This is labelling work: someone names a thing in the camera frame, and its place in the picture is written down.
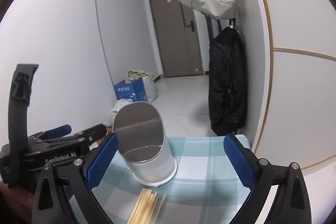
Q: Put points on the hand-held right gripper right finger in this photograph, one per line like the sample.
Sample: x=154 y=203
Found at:
x=237 y=161

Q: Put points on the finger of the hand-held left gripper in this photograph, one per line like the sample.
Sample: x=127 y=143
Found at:
x=59 y=131
x=92 y=132

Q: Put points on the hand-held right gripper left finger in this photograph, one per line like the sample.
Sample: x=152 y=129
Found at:
x=103 y=158

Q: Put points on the white cylindrical utensil holder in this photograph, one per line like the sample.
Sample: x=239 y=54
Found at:
x=157 y=161

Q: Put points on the bunch of wooden chopsticks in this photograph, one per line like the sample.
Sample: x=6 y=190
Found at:
x=143 y=208

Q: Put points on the blue white checked tablecloth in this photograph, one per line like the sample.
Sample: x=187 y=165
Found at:
x=199 y=161

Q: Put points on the white plastic bag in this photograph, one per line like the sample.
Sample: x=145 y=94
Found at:
x=120 y=106

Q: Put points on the blue cardboard box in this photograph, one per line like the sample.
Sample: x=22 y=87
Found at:
x=131 y=90

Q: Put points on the grey brown door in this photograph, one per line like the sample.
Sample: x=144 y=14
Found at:
x=173 y=37

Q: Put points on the black coat rack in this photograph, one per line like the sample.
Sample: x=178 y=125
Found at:
x=210 y=24

